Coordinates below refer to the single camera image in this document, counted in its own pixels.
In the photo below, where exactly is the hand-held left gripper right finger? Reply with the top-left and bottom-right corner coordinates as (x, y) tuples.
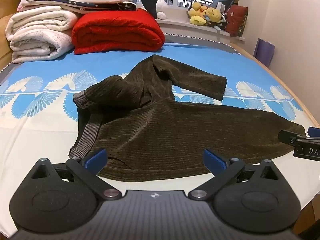
(187, 149), (290, 200)

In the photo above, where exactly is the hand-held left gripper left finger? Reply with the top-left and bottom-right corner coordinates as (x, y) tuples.
(25, 148), (123, 200)

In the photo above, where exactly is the dark olive corduroy sweater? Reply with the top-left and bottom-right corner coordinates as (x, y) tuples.
(68, 54), (306, 182)

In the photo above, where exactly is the blue and white bed sheet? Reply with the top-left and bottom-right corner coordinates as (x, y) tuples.
(0, 41), (320, 238)

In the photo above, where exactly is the dark red cushion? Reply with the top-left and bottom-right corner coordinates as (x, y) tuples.
(224, 4), (249, 38)

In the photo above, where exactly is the white patterned folded quilt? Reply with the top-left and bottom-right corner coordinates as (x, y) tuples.
(10, 26), (75, 64)

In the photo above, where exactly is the red folded blanket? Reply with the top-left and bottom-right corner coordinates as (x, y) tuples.
(72, 8), (165, 55)

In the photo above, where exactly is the dark plush toy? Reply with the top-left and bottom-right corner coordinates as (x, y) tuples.
(209, 12), (230, 32)

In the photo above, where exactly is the yellow plush toy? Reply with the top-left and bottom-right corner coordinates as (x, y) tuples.
(187, 2), (208, 26)
(204, 7), (223, 24)

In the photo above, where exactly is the white rolled blanket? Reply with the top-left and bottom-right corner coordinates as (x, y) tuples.
(5, 5), (81, 41)

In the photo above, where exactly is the navy star-print blanket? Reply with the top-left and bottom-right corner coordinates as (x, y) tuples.
(21, 0), (138, 13)

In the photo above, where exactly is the small white plush toy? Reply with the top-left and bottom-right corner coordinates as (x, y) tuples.
(156, 0), (168, 20)

